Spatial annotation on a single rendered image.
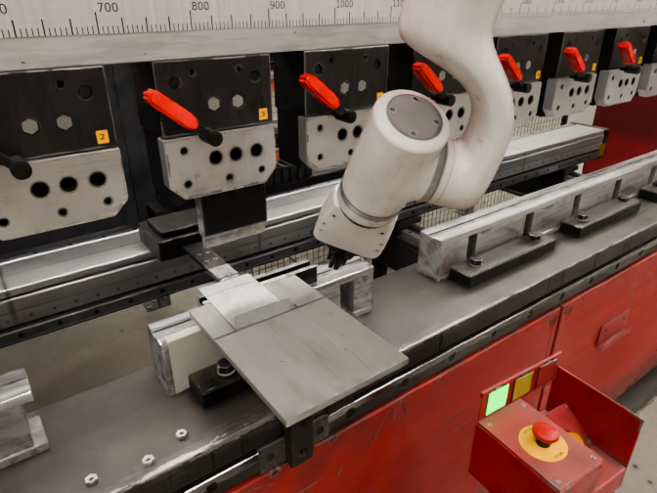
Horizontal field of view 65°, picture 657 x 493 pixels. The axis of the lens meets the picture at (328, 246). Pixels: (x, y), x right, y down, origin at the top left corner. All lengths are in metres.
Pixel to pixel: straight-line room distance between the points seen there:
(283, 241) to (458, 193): 0.60
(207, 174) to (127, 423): 0.36
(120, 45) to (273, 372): 0.40
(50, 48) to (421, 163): 0.39
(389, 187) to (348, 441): 0.49
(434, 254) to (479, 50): 0.61
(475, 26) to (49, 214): 0.47
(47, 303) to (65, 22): 0.52
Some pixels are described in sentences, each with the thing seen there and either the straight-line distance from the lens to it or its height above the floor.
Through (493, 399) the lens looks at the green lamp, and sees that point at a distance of 0.91.
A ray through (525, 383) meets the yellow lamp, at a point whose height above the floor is 0.81.
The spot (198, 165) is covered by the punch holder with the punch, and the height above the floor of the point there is 1.22.
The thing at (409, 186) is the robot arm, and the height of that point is 1.22.
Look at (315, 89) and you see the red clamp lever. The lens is 0.68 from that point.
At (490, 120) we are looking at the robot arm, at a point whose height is 1.29.
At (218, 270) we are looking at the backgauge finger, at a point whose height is 1.00.
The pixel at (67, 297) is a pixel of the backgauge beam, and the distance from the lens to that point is 0.99.
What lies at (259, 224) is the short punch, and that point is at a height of 1.09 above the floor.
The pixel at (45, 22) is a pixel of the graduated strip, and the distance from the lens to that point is 0.60.
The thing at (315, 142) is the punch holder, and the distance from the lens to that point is 0.74.
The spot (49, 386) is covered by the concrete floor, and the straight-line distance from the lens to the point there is 2.40.
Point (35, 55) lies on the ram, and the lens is 0.60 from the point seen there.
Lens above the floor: 1.41
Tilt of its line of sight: 26 degrees down
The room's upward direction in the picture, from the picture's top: straight up
